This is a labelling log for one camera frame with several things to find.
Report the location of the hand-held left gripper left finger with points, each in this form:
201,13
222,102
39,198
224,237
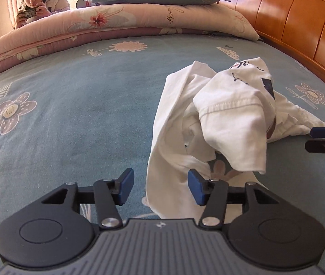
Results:
126,184

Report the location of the blue floral bed sheet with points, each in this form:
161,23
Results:
79,114

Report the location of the white printed long-sleeve shirt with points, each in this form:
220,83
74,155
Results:
231,106

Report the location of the pink patterned object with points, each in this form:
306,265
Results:
83,3

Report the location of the pink floral folded quilt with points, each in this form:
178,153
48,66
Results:
122,20

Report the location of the wooden headboard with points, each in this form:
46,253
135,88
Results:
294,14

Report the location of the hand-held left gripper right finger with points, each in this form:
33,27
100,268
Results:
195,187

